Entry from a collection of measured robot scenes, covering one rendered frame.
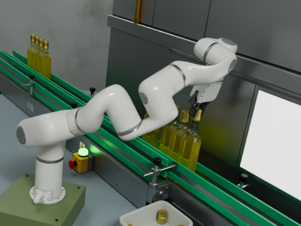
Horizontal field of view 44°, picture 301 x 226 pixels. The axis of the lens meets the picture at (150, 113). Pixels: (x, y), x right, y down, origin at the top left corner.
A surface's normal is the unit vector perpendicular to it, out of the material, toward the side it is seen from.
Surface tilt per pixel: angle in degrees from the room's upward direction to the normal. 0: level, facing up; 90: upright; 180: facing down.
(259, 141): 90
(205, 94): 106
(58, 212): 1
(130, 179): 90
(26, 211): 1
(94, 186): 0
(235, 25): 90
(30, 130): 82
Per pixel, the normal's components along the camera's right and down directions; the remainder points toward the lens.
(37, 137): -0.60, 0.32
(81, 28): -0.17, 0.34
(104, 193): 0.13, -0.92
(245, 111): -0.75, 0.15
